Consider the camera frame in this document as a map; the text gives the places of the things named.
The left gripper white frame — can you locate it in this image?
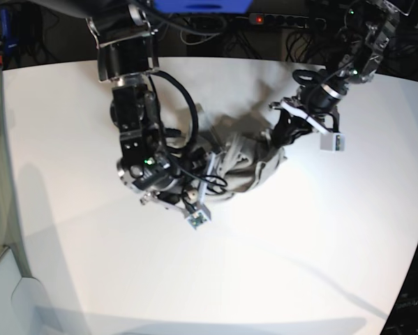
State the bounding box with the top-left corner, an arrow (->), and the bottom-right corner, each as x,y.
266,96 -> 340,147

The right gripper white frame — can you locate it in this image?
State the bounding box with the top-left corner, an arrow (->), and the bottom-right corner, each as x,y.
139,149 -> 227,218

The grey t-shirt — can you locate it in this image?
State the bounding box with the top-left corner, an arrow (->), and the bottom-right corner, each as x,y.
179,103 -> 287,202

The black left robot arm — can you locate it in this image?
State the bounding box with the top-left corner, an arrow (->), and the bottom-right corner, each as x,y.
269,1 -> 415,152

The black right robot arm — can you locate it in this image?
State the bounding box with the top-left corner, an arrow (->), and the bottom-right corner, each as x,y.
47,1 -> 227,226

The blue box at top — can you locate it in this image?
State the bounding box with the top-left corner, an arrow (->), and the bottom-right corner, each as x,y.
154,0 -> 252,14

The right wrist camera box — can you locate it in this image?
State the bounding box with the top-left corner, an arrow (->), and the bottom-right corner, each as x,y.
185,205 -> 211,230

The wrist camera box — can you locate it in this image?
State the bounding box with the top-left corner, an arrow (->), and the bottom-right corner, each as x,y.
320,133 -> 345,152
185,205 -> 211,230

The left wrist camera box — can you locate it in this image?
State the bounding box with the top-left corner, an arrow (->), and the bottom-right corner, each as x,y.
320,133 -> 345,152

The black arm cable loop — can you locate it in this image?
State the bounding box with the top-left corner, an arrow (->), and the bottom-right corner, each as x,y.
147,69 -> 201,154

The black power strip red switch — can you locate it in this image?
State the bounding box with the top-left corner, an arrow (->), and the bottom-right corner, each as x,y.
246,13 -> 327,31

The white cable on floor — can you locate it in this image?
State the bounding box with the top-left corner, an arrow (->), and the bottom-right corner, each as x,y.
179,20 -> 227,45

